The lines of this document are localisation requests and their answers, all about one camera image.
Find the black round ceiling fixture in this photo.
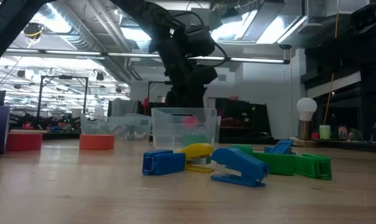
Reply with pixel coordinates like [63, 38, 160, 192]
[22, 22, 45, 40]

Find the orange tape roll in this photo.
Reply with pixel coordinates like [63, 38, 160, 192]
[78, 134, 116, 151]

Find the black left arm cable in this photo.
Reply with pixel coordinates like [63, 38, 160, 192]
[172, 11, 228, 69]

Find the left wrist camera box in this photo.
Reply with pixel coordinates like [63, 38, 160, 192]
[190, 64, 219, 85]

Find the red tape roll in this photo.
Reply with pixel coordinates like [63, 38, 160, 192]
[6, 133, 44, 152]

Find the grey chair back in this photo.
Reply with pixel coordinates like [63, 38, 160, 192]
[108, 98, 139, 118]

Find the green tape roll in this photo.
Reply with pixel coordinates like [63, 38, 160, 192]
[181, 134, 209, 147]

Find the yellow mini stapler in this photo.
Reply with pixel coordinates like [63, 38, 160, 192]
[178, 142, 216, 174]

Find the clear plastic bin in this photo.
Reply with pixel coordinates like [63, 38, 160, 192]
[150, 107, 222, 149]
[80, 113, 153, 141]

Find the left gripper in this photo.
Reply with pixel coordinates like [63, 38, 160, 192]
[158, 25, 216, 109]

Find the blue mini stapler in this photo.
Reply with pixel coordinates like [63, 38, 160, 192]
[142, 149, 187, 176]
[210, 147, 270, 189]
[264, 139, 294, 156]

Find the green cup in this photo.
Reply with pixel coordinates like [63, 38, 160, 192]
[319, 124, 331, 140]

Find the yellow extension cord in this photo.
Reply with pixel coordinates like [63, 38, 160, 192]
[323, 0, 340, 125]

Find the pink bottle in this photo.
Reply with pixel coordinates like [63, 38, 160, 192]
[337, 124, 349, 140]

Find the white bulb table lamp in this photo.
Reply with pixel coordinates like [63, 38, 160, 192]
[289, 96, 319, 147]

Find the white linear light bar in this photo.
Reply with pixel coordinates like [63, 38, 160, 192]
[2, 48, 291, 65]

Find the black storage cabinet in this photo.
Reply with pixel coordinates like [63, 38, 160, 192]
[208, 96, 273, 139]

